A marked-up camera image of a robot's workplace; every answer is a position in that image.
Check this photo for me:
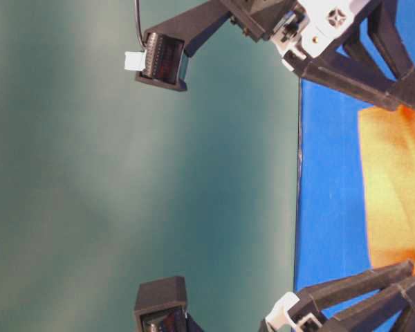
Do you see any orange towel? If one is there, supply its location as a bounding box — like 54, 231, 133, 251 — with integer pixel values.
358, 106, 415, 272

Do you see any black upper wrist camera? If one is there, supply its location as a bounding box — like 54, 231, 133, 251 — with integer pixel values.
124, 1, 231, 91

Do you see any white black upper gripper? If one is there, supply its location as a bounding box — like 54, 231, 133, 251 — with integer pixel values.
228, 1, 415, 111

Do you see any blue table cloth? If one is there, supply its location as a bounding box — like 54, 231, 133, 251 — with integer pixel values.
292, 0, 415, 332

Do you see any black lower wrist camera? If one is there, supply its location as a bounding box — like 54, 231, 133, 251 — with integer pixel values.
133, 276, 203, 332

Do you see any black camera cable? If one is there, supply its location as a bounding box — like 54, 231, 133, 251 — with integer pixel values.
133, 0, 148, 49

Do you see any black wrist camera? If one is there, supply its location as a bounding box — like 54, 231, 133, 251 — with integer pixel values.
133, 276, 203, 332
124, 1, 231, 91

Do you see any white black lower gripper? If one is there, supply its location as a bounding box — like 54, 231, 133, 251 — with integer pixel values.
259, 260, 415, 332

